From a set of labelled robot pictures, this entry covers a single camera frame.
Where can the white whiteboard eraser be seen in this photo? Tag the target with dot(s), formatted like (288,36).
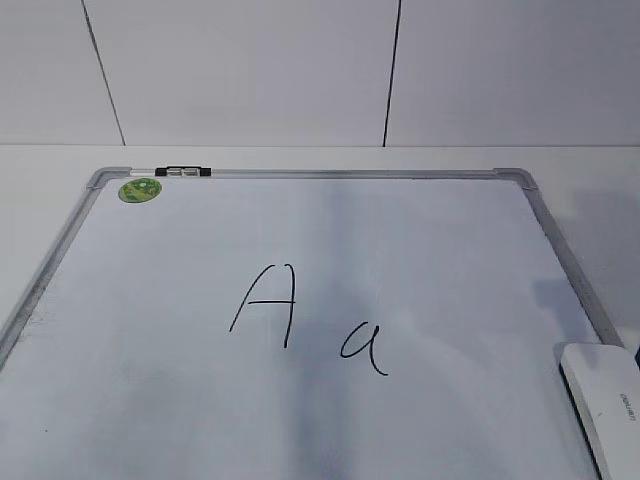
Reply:
(602,382)

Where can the black and clear marker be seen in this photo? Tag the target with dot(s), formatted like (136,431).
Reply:
(172,171)

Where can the whiteboard with aluminium frame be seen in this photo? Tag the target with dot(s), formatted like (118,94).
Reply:
(301,325)

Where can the green round magnet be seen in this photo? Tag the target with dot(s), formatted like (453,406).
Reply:
(140,190)

